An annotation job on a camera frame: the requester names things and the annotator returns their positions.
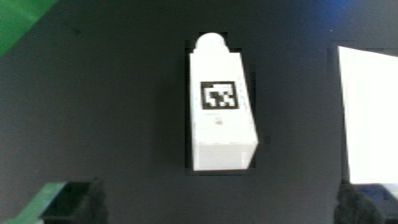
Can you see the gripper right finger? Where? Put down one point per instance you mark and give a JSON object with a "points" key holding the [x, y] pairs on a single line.
{"points": [[366, 203]]}

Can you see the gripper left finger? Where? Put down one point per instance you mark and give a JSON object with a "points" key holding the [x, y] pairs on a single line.
{"points": [[67, 203]]}

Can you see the white table leg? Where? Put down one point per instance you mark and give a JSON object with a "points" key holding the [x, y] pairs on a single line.
{"points": [[224, 136]]}

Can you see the white marker tag sheet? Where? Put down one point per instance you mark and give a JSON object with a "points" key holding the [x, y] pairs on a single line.
{"points": [[368, 71]]}

